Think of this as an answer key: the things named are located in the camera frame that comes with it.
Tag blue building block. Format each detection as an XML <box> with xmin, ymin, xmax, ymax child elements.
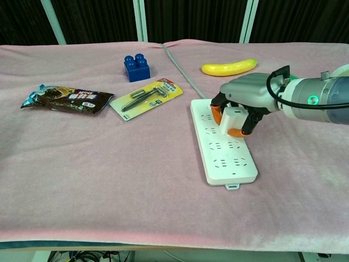
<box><xmin>124</xmin><ymin>53</ymin><xmax>151</xmax><ymax>82</ymax></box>

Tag white frame post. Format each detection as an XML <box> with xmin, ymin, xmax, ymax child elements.
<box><xmin>133</xmin><ymin>0</ymin><xmax>148</xmax><ymax>43</ymax></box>
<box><xmin>239</xmin><ymin>0</ymin><xmax>259</xmax><ymax>44</ymax></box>
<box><xmin>40</xmin><ymin>0</ymin><xmax>67</xmax><ymax>45</ymax></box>

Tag white power strip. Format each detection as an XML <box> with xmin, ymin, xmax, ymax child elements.
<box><xmin>190</xmin><ymin>98</ymin><xmax>258</xmax><ymax>190</ymax></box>

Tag pink cloth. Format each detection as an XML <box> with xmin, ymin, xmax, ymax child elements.
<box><xmin>0</xmin><ymin>40</ymin><xmax>349</xmax><ymax>252</ymax></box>

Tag brown chocolate snack bag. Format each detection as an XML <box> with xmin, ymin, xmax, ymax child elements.
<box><xmin>20</xmin><ymin>84</ymin><xmax>115</xmax><ymax>115</ymax></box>

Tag white plug adapter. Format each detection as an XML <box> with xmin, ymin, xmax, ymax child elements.
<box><xmin>220</xmin><ymin>107</ymin><xmax>248</xmax><ymax>136</ymax></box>

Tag yellow banana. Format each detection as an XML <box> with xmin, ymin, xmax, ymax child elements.
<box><xmin>201</xmin><ymin>58</ymin><xmax>258</xmax><ymax>77</ymax></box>

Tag razor in yellow package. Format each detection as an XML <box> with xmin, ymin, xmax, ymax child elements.
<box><xmin>109</xmin><ymin>78</ymin><xmax>184</xmax><ymax>122</ymax></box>

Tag grey power strip cable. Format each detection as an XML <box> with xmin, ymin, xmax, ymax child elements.
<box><xmin>162</xmin><ymin>43</ymin><xmax>207</xmax><ymax>99</ymax></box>

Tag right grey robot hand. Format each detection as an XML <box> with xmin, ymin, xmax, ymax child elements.
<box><xmin>210</xmin><ymin>72</ymin><xmax>284</xmax><ymax>137</ymax></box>

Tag black floor cables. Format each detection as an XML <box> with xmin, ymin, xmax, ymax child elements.
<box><xmin>49</xmin><ymin>251</ymin><xmax>134</xmax><ymax>262</ymax></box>

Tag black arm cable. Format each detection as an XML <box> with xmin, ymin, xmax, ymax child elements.
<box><xmin>266</xmin><ymin>65</ymin><xmax>349</xmax><ymax>110</ymax></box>

